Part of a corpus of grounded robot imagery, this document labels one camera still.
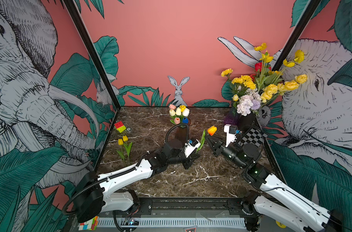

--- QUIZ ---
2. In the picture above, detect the orange yellow tulip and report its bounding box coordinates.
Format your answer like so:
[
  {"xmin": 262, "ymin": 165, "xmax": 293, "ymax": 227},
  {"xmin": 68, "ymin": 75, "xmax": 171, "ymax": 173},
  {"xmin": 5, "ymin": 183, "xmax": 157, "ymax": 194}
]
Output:
[{"xmin": 196, "ymin": 126, "xmax": 217, "ymax": 153}]

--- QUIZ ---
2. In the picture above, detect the brown ribbed glass vase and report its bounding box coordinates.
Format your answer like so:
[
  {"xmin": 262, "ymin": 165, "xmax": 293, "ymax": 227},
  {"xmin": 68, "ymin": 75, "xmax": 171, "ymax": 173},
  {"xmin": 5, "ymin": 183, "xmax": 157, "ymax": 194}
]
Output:
[{"xmin": 175, "ymin": 123, "xmax": 189, "ymax": 144}]

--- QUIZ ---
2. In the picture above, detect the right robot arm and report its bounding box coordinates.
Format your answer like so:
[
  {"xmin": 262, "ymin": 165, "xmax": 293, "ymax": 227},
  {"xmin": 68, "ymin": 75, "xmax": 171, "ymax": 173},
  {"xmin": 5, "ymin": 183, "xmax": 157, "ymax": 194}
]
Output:
[{"xmin": 205, "ymin": 135, "xmax": 344, "ymax": 232}]

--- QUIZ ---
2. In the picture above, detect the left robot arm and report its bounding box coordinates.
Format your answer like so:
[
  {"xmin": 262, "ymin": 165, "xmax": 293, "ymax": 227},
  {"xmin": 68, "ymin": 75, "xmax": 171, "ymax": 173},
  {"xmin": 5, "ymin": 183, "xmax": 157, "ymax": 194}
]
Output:
[{"xmin": 62, "ymin": 138, "xmax": 201, "ymax": 223}]

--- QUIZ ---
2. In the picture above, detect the purple glass vase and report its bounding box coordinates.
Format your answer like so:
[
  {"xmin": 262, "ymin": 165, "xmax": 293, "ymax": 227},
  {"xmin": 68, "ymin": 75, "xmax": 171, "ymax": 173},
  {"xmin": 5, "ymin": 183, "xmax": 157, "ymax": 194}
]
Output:
[{"xmin": 223, "ymin": 110, "xmax": 240, "ymax": 126}]

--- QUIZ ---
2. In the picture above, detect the yellow tulip in vase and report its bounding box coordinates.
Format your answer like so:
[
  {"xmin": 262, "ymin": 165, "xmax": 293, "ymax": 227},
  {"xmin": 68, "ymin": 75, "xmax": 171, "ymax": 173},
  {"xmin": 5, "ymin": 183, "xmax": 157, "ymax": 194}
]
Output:
[{"xmin": 179, "ymin": 105, "xmax": 187, "ymax": 112}]

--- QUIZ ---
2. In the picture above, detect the checkerboard calibration plate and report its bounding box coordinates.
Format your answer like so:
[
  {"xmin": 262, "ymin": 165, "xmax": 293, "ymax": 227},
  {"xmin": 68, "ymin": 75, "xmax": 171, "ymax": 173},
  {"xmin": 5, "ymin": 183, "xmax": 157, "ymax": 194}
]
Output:
[{"xmin": 238, "ymin": 128, "xmax": 268, "ymax": 147}]

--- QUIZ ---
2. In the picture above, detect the blue tulip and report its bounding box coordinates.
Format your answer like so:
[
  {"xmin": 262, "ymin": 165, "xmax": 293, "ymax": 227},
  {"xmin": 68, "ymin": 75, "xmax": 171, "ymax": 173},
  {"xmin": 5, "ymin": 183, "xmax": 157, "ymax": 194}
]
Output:
[{"xmin": 182, "ymin": 117, "xmax": 189, "ymax": 124}]

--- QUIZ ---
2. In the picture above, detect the white tulip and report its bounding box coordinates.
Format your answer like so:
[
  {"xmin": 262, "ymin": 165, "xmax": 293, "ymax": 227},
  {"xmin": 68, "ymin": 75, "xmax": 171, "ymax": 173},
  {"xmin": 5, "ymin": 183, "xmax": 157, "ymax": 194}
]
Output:
[{"xmin": 182, "ymin": 108, "xmax": 190, "ymax": 117}]

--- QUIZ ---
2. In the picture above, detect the cream tulip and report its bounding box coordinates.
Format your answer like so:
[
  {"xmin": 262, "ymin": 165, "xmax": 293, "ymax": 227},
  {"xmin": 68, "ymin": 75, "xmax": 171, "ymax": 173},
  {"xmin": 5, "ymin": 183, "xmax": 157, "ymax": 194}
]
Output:
[{"xmin": 176, "ymin": 107, "xmax": 182, "ymax": 116}]

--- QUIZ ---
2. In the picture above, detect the white purple hydrangea bunch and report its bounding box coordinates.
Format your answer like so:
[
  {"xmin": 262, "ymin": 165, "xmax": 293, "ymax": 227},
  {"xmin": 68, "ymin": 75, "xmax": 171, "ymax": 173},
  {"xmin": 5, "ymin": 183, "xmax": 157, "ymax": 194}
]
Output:
[{"xmin": 236, "ymin": 89, "xmax": 262, "ymax": 116}]

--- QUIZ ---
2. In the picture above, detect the red yellow cube block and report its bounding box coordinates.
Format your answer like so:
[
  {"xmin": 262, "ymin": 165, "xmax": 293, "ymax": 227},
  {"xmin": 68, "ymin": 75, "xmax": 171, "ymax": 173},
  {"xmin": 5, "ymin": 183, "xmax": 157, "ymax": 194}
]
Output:
[{"xmin": 114, "ymin": 121, "xmax": 127, "ymax": 133}]

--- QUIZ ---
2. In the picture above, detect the yellow flower bouquet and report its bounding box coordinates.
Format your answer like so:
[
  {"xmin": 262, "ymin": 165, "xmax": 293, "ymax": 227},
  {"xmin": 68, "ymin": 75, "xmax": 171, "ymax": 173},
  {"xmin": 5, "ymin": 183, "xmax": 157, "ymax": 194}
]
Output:
[{"xmin": 219, "ymin": 37, "xmax": 308, "ymax": 103}]

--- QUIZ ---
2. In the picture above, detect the rubiks cube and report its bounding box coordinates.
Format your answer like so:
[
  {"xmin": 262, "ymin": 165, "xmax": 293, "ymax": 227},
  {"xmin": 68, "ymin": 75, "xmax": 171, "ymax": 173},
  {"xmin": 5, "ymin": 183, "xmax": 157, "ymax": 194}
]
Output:
[{"xmin": 78, "ymin": 216, "xmax": 100, "ymax": 231}]

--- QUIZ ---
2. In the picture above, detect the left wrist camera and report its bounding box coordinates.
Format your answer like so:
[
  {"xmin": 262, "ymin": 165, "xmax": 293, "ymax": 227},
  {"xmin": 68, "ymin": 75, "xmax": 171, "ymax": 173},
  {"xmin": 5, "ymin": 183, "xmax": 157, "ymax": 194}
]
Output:
[{"xmin": 184, "ymin": 138, "xmax": 201, "ymax": 158}]

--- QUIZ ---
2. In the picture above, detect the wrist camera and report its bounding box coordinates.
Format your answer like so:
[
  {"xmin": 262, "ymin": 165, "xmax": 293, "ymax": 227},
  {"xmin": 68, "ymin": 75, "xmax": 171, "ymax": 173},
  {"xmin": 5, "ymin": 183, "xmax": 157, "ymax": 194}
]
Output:
[
  {"xmin": 184, "ymin": 138, "xmax": 201, "ymax": 158},
  {"xmin": 224, "ymin": 124, "xmax": 240, "ymax": 147}
]

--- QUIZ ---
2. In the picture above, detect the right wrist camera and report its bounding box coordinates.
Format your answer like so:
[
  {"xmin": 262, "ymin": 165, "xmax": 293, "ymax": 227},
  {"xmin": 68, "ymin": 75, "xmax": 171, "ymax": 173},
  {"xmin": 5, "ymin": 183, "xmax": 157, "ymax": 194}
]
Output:
[{"xmin": 224, "ymin": 124, "xmax": 240, "ymax": 147}]

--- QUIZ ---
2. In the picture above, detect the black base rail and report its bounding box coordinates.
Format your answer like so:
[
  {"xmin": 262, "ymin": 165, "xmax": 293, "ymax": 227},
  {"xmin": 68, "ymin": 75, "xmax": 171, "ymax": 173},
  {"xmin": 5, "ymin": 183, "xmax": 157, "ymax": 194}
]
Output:
[{"xmin": 74, "ymin": 197, "xmax": 298, "ymax": 217}]

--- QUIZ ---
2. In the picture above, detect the white ribbed cable duct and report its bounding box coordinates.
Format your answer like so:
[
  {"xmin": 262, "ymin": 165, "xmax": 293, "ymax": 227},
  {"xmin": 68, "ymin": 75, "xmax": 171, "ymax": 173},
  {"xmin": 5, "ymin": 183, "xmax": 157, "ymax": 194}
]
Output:
[{"xmin": 97, "ymin": 217, "xmax": 247, "ymax": 229}]

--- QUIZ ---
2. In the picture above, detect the black right frame post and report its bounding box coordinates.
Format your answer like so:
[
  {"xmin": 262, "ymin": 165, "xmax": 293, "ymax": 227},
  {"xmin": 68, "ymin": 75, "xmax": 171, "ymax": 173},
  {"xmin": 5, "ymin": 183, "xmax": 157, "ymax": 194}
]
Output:
[{"xmin": 272, "ymin": 0, "xmax": 321, "ymax": 71}]

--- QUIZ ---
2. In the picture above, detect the black frame post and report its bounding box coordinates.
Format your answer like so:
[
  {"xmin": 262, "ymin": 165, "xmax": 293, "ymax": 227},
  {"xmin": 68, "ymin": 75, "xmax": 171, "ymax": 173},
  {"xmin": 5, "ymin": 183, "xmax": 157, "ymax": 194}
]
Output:
[
  {"xmin": 272, "ymin": 0, "xmax": 321, "ymax": 71},
  {"xmin": 63, "ymin": 0, "xmax": 121, "ymax": 111}
]

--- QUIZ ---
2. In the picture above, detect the black left frame post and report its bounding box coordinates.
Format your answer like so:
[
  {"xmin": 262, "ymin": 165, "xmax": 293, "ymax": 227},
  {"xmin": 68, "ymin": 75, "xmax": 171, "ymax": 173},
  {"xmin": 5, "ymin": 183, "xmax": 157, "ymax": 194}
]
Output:
[{"xmin": 63, "ymin": 0, "xmax": 121, "ymax": 111}]

